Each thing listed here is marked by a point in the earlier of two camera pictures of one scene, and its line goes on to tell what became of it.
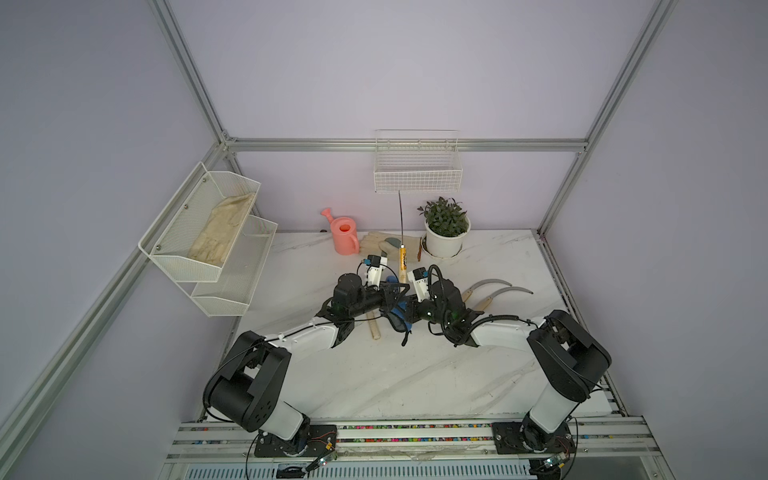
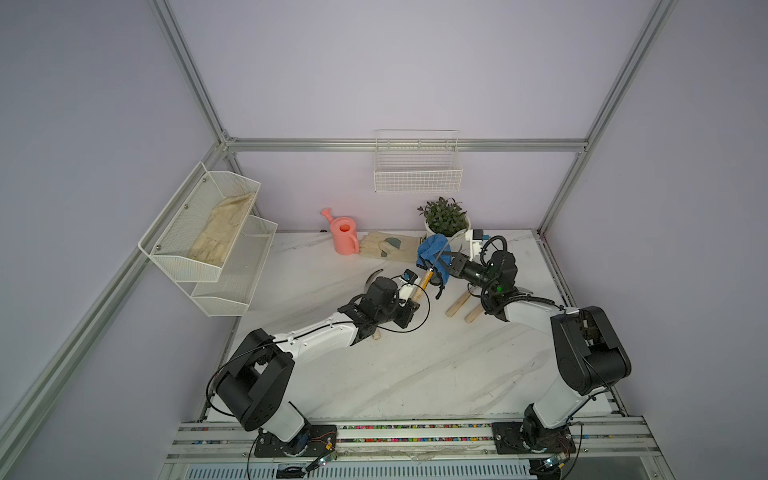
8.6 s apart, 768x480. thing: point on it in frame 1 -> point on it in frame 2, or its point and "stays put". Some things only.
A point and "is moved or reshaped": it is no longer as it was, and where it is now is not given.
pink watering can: x=344 y=232 stays put
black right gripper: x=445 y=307 -> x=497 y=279
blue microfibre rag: x=398 y=317 is moved or reshaped
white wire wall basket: x=417 y=161 stays put
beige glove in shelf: x=227 y=219 stays put
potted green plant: x=446 y=222 stays put
